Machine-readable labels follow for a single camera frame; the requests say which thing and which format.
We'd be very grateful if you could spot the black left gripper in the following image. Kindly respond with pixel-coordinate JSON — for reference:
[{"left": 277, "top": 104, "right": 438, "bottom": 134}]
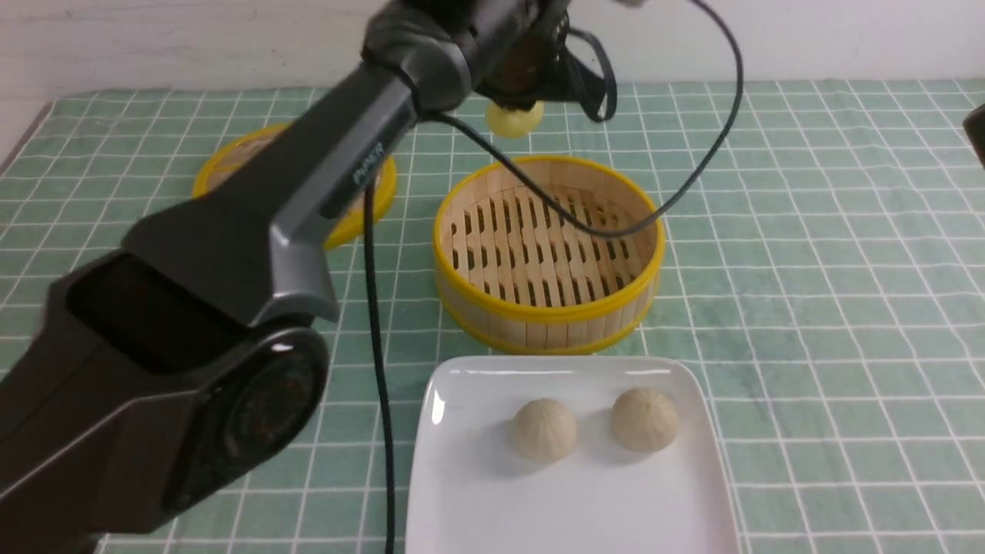
[{"left": 477, "top": 1, "right": 609, "bottom": 108}]

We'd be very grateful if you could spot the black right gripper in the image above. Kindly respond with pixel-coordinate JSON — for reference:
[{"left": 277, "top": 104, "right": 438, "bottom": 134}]
[{"left": 963, "top": 104, "right": 985, "bottom": 167}]

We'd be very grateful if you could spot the yellow steamed bun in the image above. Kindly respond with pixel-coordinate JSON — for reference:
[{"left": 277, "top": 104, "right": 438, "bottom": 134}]
[{"left": 485, "top": 101, "right": 545, "bottom": 139}]

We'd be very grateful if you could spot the white steamed bun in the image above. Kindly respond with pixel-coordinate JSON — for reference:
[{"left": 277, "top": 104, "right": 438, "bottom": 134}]
[
  {"left": 609, "top": 387, "right": 679, "bottom": 455},
  {"left": 511, "top": 399, "right": 578, "bottom": 464}
]

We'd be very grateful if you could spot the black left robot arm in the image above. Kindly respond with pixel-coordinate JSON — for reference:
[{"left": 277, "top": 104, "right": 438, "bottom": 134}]
[{"left": 1, "top": 1, "right": 569, "bottom": 553}]

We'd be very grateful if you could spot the white square plate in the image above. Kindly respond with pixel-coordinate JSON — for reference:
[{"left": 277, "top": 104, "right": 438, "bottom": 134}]
[{"left": 405, "top": 355, "right": 742, "bottom": 553}]

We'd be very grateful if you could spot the green checkered tablecloth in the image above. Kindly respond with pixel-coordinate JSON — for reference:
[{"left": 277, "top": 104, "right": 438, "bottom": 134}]
[{"left": 1, "top": 81, "right": 984, "bottom": 553}]

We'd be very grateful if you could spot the yellow bamboo steamer basket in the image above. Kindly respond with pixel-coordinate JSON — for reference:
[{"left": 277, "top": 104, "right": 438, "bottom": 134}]
[{"left": 432, "top": 164, "right": 667, "bottom": 355}]

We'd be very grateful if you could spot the yellow bamboo steamer lid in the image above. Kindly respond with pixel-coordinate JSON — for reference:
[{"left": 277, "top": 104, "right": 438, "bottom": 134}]
[{"left": 192, "top": 122, "right": 398, "bottom": 251}]

